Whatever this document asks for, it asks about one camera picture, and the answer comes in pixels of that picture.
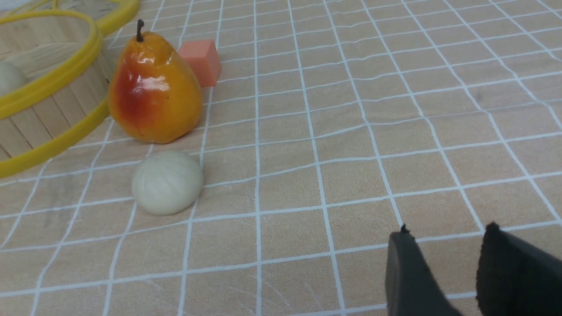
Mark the bamboo steamer tray yellow rim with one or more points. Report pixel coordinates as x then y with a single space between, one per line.
63 57

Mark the orange pink cube block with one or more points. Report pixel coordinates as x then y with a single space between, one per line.
204 60

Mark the white steamed bun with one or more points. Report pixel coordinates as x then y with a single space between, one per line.
167 182
11 78

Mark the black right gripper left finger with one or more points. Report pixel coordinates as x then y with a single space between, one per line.
410 287

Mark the bamboo steamer lid yellow rim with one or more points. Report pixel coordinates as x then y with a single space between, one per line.
110 15

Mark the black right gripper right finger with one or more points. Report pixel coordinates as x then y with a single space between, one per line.
515 278

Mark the orange yellow toy pear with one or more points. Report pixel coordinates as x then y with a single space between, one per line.
154 95

